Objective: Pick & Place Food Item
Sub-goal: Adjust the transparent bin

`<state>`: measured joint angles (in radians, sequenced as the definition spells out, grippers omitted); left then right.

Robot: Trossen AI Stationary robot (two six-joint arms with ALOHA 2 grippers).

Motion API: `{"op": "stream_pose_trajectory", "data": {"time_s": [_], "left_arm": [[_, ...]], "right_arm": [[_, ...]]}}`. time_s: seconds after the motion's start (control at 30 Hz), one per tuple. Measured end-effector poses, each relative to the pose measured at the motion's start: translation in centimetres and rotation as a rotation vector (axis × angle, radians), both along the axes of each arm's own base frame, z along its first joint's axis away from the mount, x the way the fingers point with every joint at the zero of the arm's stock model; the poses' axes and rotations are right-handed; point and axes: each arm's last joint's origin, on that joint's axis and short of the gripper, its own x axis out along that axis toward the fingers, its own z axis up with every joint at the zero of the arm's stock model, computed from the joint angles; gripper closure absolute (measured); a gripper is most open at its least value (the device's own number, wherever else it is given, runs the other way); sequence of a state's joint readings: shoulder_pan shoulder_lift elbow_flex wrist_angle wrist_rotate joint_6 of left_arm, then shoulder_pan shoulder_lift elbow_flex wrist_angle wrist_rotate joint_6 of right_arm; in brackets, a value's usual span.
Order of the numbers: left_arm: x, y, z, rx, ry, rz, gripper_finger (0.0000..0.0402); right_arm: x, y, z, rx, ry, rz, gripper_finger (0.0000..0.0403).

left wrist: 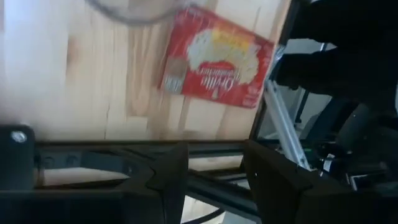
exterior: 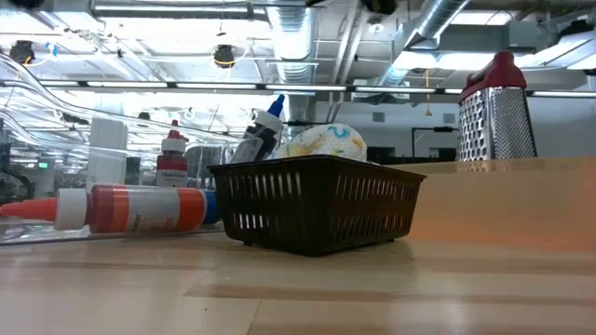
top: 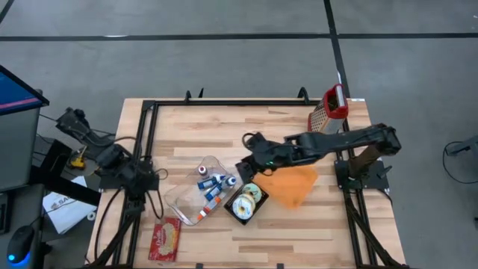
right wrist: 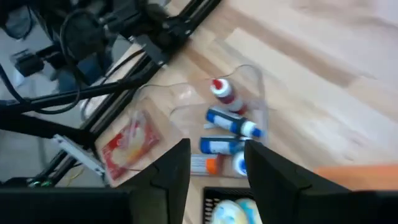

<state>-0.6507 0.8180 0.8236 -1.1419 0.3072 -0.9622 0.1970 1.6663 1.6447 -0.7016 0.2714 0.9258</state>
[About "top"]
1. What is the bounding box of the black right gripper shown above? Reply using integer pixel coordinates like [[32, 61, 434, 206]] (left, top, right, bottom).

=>
[[235, 134, 299, 184]]

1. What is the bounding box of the white frosted toy donut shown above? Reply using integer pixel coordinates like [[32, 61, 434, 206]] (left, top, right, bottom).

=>
[[231, 193, 257, 220]]

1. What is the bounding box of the red bottle orange cap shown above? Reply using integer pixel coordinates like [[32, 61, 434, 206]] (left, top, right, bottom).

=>
[[196, 197, 222, 221]]

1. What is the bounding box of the black mesh tray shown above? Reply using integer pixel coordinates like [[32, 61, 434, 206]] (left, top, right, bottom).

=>
[[223, 182, 270, 226]]

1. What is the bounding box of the clear plastic container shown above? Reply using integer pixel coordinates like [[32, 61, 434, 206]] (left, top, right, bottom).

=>
[[164, 155, 240, 227]]

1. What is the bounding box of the red popcorn bag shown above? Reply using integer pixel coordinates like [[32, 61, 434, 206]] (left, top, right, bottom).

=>
[[148, 215, 183, 263]]

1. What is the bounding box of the black metal stand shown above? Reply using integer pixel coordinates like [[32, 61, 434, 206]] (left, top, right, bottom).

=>
[[31, 136, 102, 207]]

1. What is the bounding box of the white printed paper bag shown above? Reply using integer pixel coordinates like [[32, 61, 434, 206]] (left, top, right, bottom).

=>
[[42, 175, 99, 235]]

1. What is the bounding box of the red steel box grater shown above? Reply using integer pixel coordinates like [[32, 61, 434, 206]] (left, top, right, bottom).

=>
[[307, 83, 350, 135]]

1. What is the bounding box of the grey computer desk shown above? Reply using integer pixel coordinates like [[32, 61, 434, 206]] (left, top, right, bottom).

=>
[[0, 182, 46, 269]]

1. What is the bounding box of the computer monitor blue screen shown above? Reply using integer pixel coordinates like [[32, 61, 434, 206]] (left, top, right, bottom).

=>
[[0, 65, 51, 192]]

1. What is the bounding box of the black computer mouse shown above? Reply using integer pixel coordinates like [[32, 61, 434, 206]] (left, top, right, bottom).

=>
[[6, 225, 36, 265]]

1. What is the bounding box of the yellow cable connector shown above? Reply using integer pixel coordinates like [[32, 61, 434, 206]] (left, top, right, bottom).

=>
[[70, 147, 87, 171]]

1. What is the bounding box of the black aluminium table frame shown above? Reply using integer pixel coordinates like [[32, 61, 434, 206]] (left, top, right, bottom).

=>
[[87, 97, 408, 269]]

